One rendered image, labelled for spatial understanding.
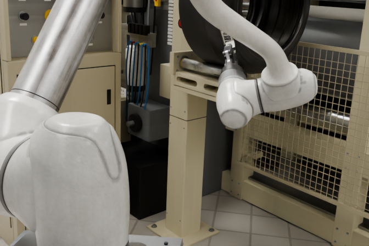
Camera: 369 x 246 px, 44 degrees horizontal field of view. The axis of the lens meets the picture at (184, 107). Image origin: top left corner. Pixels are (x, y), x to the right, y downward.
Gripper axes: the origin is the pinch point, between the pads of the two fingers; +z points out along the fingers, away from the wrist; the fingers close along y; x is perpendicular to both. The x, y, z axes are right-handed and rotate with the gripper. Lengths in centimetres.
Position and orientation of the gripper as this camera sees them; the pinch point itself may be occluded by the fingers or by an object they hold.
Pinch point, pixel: (230, 47)
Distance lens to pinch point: 163.8
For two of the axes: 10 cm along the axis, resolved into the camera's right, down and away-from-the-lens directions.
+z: 0.5, -6.0, 8.0
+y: 3.4, 7.6, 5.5
